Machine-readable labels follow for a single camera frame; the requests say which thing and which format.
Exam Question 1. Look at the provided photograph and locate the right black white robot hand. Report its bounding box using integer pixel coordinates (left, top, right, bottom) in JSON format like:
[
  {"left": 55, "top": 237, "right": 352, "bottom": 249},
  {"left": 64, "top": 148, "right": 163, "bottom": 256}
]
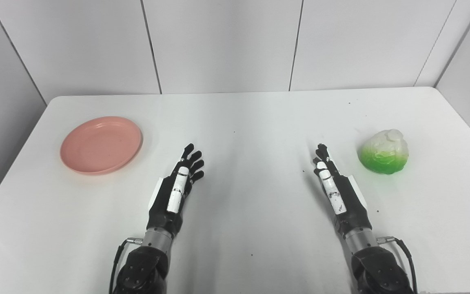
[{"left": 313, "top": 143, "right": 372, "bottom": 238}]

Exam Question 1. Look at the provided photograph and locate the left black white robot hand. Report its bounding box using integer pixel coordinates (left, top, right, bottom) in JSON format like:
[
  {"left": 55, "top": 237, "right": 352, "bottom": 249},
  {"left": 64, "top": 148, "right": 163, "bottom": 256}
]
[{"left": 147, "top": 143, "right": 205, "bottom": 238}]

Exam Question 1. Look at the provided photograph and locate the green white toy cabbage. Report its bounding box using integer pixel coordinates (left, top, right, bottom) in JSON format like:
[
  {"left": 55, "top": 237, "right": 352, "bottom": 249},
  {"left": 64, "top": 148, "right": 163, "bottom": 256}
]
[{"left": 359, "top": 129, "right": 410, "bottom": 175}]

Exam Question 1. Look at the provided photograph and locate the pink round plate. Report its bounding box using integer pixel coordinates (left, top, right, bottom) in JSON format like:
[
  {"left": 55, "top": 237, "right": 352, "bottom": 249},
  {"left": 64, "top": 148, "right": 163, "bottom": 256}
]
[{"left": 60, "top": 116, "right": 144, "bottom": 176}]

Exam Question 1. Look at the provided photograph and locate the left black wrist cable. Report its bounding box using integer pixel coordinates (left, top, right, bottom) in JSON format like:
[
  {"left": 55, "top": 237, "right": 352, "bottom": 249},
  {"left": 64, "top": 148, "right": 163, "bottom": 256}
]
[{"left": 109, "top": 237, "right": 143, "bottom": 294}]

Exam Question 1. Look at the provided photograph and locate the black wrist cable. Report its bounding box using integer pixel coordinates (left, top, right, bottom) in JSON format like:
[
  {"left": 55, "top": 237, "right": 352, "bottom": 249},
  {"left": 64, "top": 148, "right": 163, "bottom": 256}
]
[
  {"left": 376, "top": 236, "right": 419, "bottom": 294},
  {"left": 109, "top": 237, "right": 143, "bottom": 294}
]

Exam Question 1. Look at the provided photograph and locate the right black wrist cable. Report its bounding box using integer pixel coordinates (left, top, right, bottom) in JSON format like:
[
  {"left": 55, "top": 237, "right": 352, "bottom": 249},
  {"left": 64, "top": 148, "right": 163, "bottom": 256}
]
[{"left": 376, "top": 236, "right": 419, "bottom": 294}]

